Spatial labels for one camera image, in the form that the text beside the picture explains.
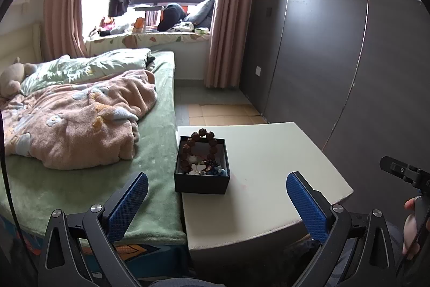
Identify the bed with green sheet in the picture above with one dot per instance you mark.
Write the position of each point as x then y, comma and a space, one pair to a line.
164, 85

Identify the beige plush toy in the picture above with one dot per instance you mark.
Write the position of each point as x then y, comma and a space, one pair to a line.
13, 75

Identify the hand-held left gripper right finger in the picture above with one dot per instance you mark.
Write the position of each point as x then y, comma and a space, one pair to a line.
305, 206

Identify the cardboard sheet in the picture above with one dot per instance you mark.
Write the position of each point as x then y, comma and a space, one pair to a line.
228, 114

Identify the white wall socket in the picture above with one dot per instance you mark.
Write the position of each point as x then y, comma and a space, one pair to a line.
258, 70

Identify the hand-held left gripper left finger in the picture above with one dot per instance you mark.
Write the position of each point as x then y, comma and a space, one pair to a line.
129, 206

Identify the dark grey wardrobe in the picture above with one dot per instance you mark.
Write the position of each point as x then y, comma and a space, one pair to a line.
336, 55

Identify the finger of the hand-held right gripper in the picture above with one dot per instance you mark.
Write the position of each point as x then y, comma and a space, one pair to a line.
399, 169

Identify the orange box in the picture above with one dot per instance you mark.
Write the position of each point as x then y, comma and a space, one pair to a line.
138, 24

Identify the green floral quilt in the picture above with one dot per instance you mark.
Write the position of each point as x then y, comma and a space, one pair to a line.
100, 63

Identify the grey pillow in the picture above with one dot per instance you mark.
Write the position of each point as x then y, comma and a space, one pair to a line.
201, 13

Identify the person's right hand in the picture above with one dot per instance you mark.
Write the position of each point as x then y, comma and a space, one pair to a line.
410, 236

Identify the dark bag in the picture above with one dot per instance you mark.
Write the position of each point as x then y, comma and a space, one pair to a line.
171, 16

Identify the pile of small toys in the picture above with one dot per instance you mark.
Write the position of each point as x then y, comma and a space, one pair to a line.
104, 26

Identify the floral window seat cushion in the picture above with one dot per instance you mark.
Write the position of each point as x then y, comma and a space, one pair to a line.
151, 40

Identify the white butterfly brooch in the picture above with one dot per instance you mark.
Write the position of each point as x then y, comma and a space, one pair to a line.
198, 167

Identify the black jewelry box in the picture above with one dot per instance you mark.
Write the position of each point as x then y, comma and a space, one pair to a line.
201, 186

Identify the pink fleece blanket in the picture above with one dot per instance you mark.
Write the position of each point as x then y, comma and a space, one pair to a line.
84, 125

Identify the small folding table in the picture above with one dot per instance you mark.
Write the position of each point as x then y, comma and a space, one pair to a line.
147, 7

